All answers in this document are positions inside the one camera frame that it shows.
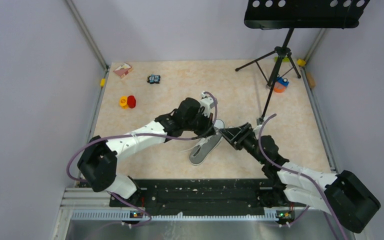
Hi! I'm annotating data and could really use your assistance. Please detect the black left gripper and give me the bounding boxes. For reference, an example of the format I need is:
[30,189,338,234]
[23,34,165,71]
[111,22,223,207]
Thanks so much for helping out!
[183,109,216,139]

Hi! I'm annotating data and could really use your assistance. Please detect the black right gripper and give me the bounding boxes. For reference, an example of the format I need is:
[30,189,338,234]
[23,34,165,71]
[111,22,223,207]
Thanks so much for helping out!
[219,122,267,165]

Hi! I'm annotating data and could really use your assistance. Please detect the grey canvas sneaker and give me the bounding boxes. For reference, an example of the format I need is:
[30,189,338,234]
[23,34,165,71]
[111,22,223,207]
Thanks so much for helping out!
[189,119,225,166]

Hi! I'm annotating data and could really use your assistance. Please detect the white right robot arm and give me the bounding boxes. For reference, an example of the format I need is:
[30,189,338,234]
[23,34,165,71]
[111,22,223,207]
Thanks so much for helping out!
[219,123,381,234]

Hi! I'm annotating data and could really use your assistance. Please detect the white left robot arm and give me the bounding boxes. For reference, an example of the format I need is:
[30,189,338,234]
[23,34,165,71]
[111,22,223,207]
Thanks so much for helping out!
[77,92,218,207]

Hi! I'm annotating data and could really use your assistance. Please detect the small black blue toy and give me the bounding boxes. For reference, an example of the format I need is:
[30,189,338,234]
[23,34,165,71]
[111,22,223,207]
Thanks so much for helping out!
[147,74,161,84]

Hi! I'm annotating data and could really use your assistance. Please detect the red round toy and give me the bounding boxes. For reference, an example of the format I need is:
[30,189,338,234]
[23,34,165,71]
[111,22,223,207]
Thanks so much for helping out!
[127,95,137,109]

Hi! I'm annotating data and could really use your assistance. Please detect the orange blue toy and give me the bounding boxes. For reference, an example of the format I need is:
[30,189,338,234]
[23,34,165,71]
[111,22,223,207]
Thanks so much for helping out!
[273,77,289,93]

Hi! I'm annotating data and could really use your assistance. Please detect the yellow round toy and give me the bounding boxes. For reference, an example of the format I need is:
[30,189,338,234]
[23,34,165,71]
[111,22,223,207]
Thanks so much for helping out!
[119,96,129,109]

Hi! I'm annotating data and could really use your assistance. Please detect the pink and white box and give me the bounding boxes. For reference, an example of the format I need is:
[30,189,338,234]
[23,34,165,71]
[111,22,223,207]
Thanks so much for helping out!
[113,62,133,79]

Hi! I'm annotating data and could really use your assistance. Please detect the yellow corner clip left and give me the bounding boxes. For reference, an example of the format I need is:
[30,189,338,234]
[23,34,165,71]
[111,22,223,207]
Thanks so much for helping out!
[100,78,106,88]

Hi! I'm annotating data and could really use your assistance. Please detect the yellow corner clip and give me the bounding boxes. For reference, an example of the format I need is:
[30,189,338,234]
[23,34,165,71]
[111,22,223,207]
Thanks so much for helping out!
[296,58,307,68]
[100,78,106,88]

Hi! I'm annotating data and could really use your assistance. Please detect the yellow corner clip right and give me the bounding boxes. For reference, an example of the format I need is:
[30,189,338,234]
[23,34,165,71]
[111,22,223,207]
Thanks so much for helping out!
[296,58,307,68]

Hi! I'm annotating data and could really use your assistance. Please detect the black music stand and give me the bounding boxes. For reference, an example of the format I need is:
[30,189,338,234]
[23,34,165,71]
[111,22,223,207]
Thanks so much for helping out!
[235,0,371,125]

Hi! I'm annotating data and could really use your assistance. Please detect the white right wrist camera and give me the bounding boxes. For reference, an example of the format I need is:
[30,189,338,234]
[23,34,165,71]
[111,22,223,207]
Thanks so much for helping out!
[253,124,263,136]

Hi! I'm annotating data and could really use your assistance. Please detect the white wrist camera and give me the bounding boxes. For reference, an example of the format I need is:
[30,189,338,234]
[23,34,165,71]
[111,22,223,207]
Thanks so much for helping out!
[199,92,216,117]
[253,124,263,136]

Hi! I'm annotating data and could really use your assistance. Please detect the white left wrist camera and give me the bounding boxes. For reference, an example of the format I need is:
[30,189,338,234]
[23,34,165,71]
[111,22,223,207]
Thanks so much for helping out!
[199,92,216,117]

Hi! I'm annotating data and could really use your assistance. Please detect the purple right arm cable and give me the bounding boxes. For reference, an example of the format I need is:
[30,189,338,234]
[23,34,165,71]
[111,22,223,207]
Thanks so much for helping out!
[258,113,349,240]

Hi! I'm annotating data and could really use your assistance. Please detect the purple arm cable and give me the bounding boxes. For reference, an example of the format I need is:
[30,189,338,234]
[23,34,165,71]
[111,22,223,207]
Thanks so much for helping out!
[66,91,219,229]
[258,113,349,240]

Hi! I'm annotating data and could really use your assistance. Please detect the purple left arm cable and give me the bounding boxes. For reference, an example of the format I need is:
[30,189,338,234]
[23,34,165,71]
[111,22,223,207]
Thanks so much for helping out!
[66,91,219,229]

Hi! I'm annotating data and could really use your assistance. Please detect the white slotted cable duct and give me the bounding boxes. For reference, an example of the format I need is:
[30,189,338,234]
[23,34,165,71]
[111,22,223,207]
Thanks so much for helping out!
[71,209,279,222]

